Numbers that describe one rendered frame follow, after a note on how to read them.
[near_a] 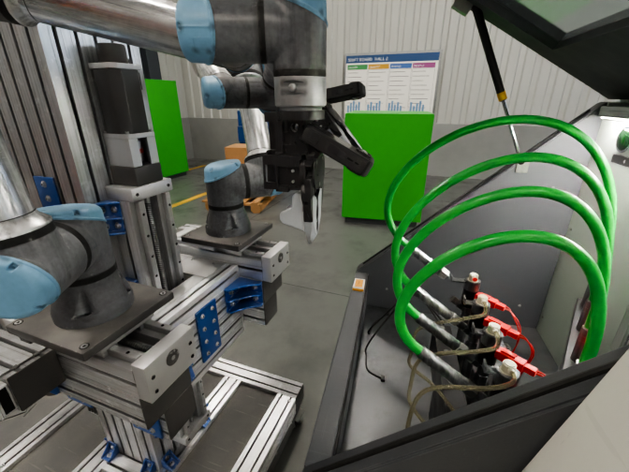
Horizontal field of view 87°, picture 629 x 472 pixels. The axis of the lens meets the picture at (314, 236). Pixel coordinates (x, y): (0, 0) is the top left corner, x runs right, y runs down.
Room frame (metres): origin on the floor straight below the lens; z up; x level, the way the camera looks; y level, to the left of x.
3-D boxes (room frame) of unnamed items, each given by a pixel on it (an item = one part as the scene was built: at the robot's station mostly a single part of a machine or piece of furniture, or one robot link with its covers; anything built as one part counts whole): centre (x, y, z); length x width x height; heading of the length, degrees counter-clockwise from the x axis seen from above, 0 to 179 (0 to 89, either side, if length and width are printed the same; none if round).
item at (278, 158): (0.52, 0.03, 1.38); 0.09 x 0.08 x 0.12; 76
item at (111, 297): (0.61, 0.48, 1.09); 0.15 x 0.15 x 0.10
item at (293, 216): (0.51, 0.03, 1.28); 0.06 x 0.03 x 0.09; 76
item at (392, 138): (4.24, -0.90, 0.65); 0.95 x 0.86 x 1.30; 77
